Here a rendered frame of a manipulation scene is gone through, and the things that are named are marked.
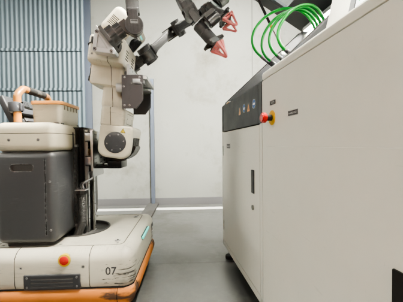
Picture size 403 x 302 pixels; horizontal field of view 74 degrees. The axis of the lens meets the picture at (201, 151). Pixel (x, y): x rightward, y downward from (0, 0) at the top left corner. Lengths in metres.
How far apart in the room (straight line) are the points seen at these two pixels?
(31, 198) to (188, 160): 2.17
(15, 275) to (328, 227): 1.20
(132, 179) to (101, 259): 2.14
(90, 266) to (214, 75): 2.59
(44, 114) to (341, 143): 1.27
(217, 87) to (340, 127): 2.73
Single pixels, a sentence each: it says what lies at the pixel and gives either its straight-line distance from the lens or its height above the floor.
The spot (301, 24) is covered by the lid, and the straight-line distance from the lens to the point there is 2.03.
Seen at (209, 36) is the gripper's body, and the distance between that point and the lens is 1.33.
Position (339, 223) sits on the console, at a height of 0.53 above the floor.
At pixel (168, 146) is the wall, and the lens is 3.24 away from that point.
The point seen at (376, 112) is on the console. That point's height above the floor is 0.76.
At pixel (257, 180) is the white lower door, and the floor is 0.56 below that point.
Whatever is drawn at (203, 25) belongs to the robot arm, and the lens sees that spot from 1.35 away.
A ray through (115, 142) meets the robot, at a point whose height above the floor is 0.73.
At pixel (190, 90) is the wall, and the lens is 3.29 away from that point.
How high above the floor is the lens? 0.71
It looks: 1 degrees down
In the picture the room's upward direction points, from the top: 1 degrees counter-clockwise
